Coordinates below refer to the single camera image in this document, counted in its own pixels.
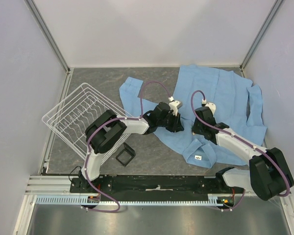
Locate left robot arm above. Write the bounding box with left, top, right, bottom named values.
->
left=80, top=100, right=184, bottom=192

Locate small black square frame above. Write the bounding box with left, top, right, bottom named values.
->
left=116, top=143, right=136, bottom=167

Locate light blue cable duct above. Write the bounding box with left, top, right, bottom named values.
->
left=35, top=195, right=222, bottom=206

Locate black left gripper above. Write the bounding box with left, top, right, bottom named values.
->
left=157, top=111, right=184, bottom=133

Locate aluminium frame rail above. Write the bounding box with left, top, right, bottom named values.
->
left=13, top=175, right=74, bottom=235

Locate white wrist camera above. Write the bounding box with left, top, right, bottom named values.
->
left=168, top=96, right=183, bottom=116
left=201, top=99, right=216, bottom=115

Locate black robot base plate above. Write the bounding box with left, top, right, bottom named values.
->
left=69, top=174, right=247, bottom=203

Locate light blue button shirt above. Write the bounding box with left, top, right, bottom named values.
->
left=119, top=65, right=267, bottom=168

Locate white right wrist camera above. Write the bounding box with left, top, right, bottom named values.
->
left=201, top=99, right=216, bottom=115

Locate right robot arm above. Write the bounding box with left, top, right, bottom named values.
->
left=192, top=105, right=294, bottom=201

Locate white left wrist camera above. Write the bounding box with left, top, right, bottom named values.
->
left=168, top=96, right=183, bottom=116

